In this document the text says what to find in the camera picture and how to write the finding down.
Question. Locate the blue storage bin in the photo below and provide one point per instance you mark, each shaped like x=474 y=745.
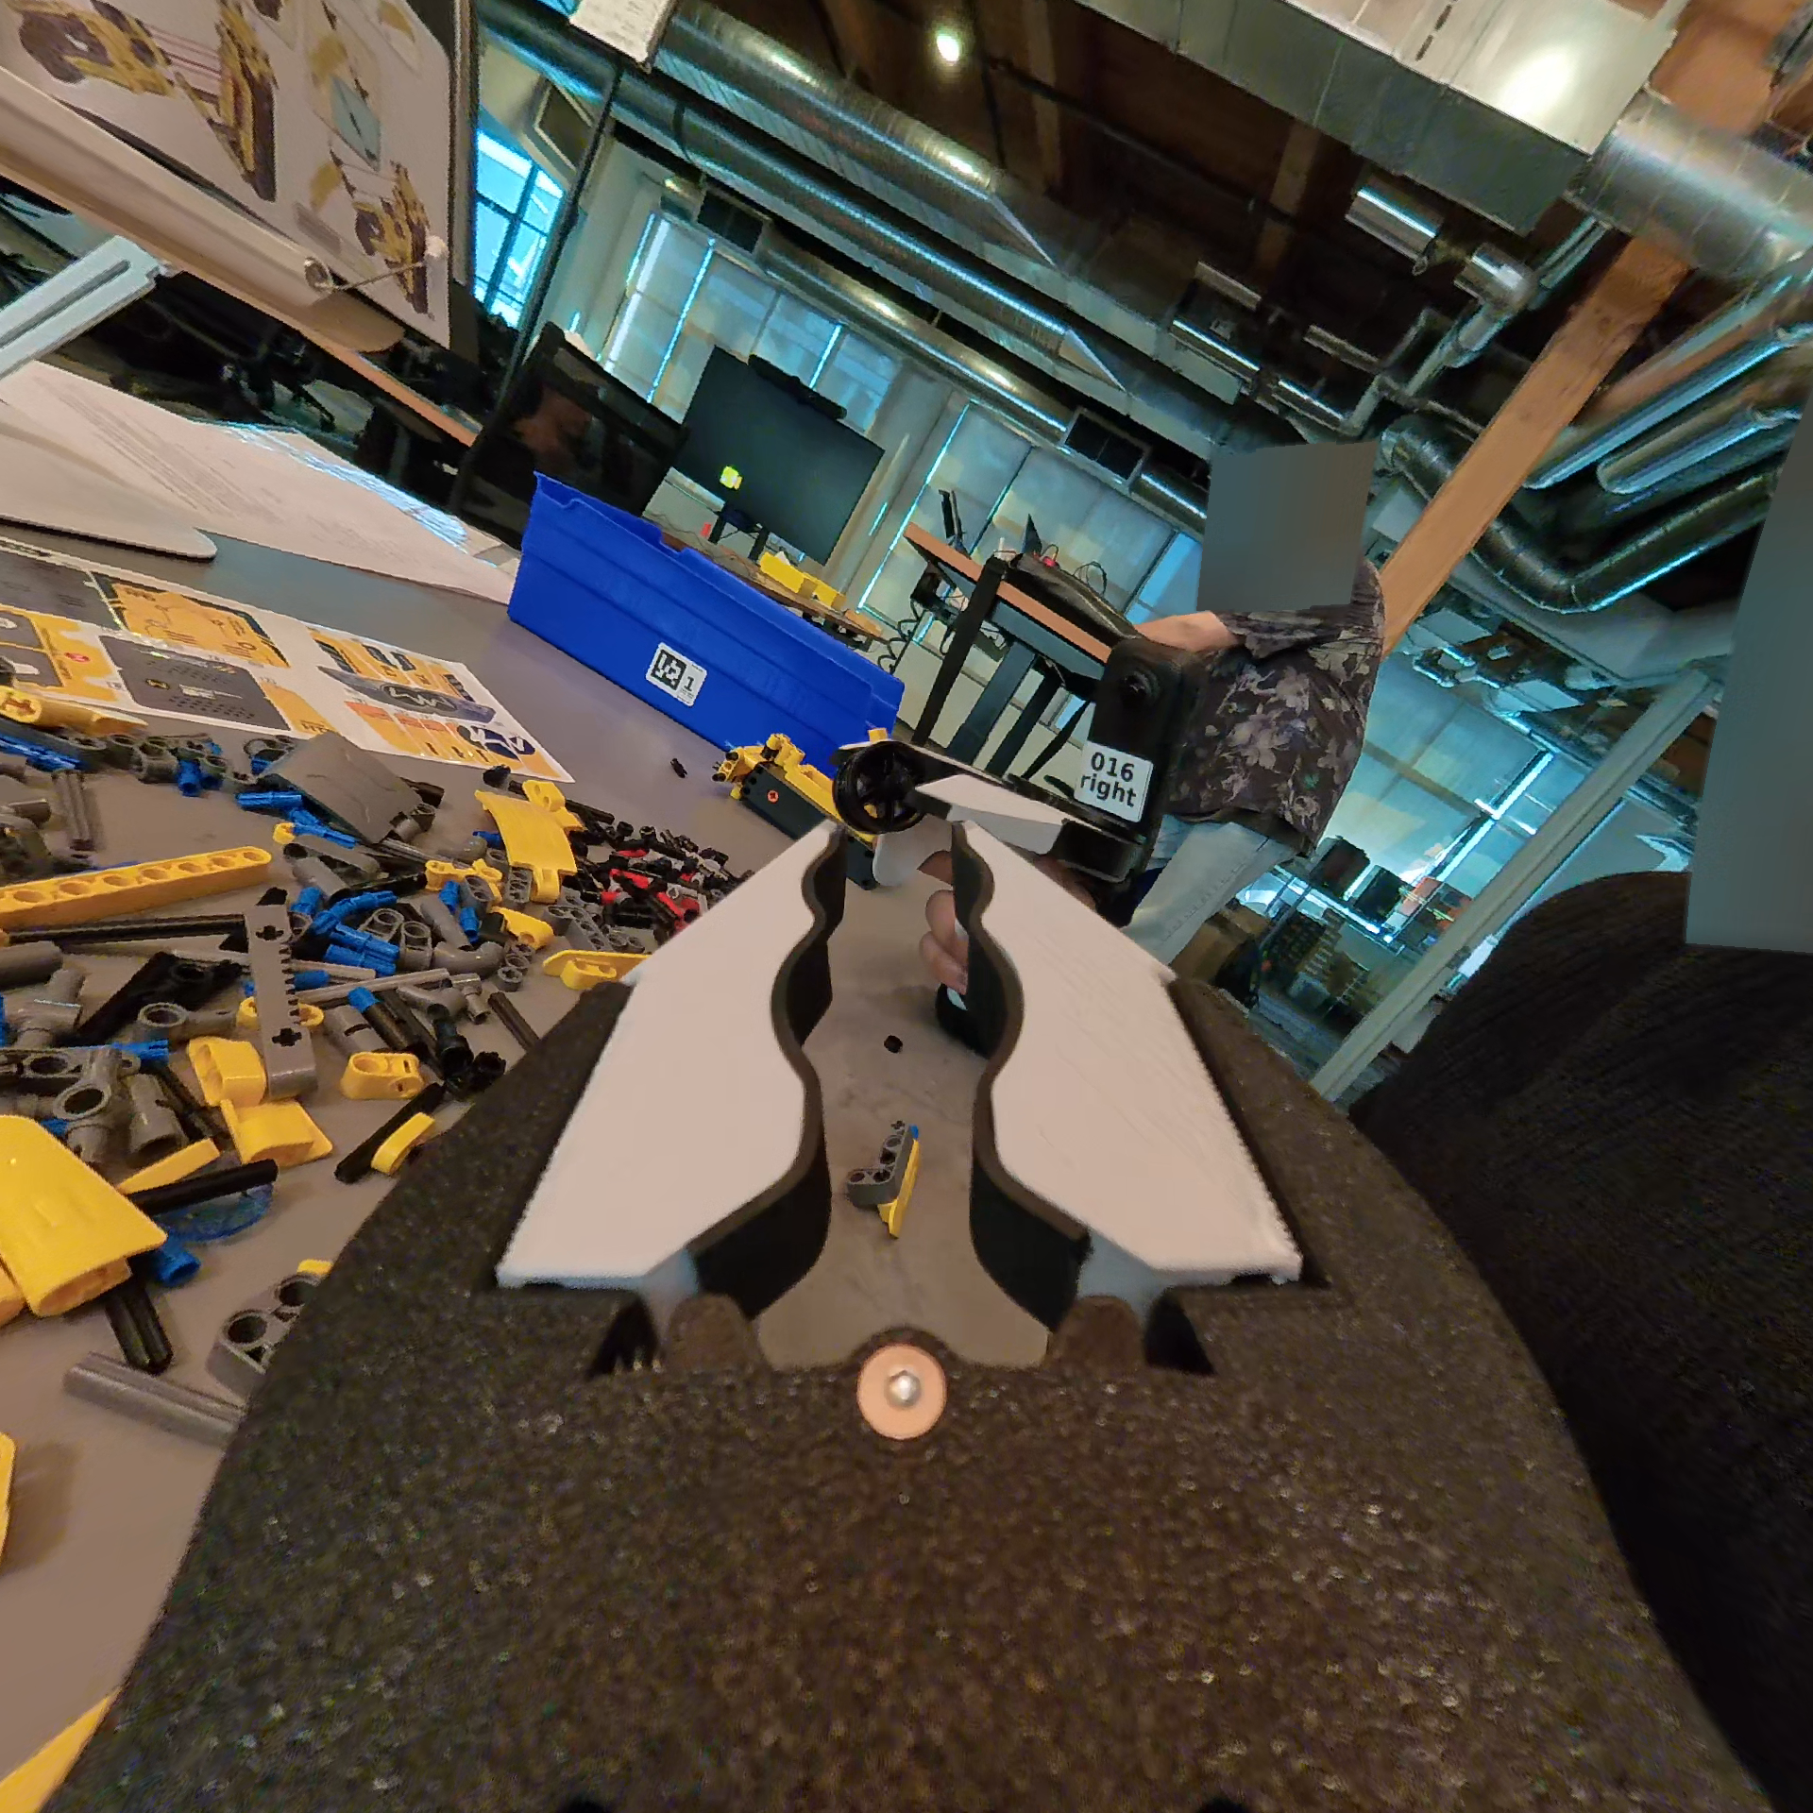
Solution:
x=680 y=625

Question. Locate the instruction page on stand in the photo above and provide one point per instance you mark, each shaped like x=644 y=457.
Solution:
x=283 y=115

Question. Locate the yellow tray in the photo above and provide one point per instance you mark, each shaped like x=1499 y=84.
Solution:
x=793 y=575

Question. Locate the person's right hand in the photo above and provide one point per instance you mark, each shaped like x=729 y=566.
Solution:
x=946 y=936

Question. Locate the small yellow grey pin assembly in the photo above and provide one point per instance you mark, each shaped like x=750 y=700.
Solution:
x=886 y=1184

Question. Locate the dark screen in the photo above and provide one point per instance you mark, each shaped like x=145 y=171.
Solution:
x=595 y=426

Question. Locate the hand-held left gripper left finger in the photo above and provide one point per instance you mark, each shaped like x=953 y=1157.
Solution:
x=665 y=1119

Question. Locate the standing desk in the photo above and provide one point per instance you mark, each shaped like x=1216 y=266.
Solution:
x=1020 y=609

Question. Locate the white base pad with stand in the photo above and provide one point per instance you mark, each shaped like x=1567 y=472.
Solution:
x=85 y=496

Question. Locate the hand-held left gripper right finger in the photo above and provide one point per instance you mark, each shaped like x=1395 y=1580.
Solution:
x=1133 y=1119

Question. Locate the wooden desk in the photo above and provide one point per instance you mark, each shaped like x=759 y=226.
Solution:
x=835 y=617

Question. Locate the printed instruction sheet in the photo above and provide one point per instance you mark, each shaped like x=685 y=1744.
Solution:
x=211 y=666

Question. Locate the pile of toy building pieces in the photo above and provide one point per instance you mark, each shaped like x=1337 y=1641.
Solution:
x=126 y=887

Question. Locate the black monitor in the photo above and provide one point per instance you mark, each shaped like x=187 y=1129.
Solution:
x=778 y=455

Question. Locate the yellow toy vehicle build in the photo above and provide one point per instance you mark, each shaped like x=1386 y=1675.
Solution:
x=785 y=787

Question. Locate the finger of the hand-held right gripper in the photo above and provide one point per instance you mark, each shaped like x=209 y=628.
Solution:
x=1027 y=834
x=1004 y=796

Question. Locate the black toy wheel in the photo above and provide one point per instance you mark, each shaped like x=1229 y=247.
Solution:
x=870 y=787

